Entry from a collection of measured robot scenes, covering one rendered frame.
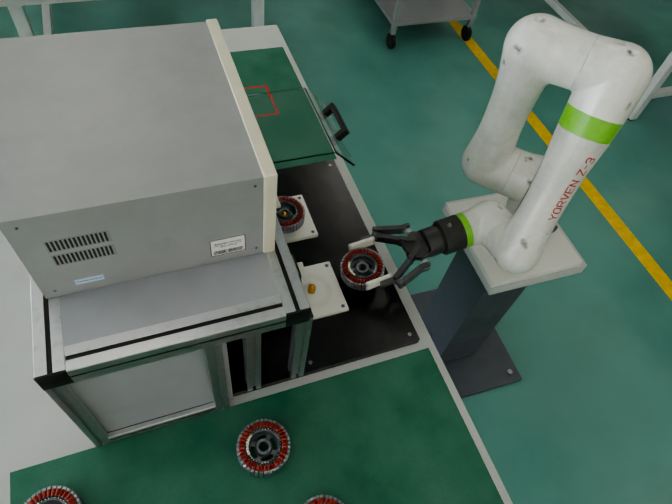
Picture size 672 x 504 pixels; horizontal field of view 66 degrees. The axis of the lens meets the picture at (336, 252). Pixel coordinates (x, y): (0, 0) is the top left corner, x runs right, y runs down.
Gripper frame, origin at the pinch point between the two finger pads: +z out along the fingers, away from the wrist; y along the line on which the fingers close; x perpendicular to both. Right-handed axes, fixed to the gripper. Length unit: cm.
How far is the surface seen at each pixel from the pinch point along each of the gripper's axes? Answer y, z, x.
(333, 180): 35.7, -3.8, -8.8
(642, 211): 42, -172, -121
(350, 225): 18.1, -2.7, -8.6
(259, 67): 96, 3, -10
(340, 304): -5.8, 8.8, -5.0
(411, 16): 207, -111, -90
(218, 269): -9.6, 30.9, 33.4
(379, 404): -31.6, 8.7, -8.2
